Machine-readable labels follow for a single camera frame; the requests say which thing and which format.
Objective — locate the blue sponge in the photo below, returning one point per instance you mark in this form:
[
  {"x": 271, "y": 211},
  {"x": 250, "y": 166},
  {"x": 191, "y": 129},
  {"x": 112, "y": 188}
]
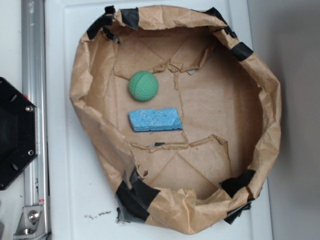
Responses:
[{"x": 155, "y": 120}]

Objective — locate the green dimpled ball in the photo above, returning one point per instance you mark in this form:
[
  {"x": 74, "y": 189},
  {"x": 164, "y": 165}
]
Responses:
[{"x": 143, "y": 86}]

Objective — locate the aluminium extrusion rail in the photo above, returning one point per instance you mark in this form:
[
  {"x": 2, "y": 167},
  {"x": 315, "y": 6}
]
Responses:
[{"x": 36, "y": 175}]

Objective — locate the brown paper bag bin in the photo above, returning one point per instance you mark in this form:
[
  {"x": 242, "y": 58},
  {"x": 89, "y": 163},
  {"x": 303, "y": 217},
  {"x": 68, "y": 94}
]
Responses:
[{"x": 228, "y": 101}]

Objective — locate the metal corner bracket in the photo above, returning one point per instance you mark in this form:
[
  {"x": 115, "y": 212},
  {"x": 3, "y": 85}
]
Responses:
[{"x": 32, "y": 224}]

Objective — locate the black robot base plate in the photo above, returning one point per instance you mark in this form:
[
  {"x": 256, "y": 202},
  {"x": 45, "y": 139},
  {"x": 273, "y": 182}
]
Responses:
[{"x": 18, "y": 138}]

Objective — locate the white plastic tray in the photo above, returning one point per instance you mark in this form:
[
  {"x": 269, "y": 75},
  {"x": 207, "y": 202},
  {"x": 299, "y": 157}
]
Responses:
[{"x": 82, "y": 204}]

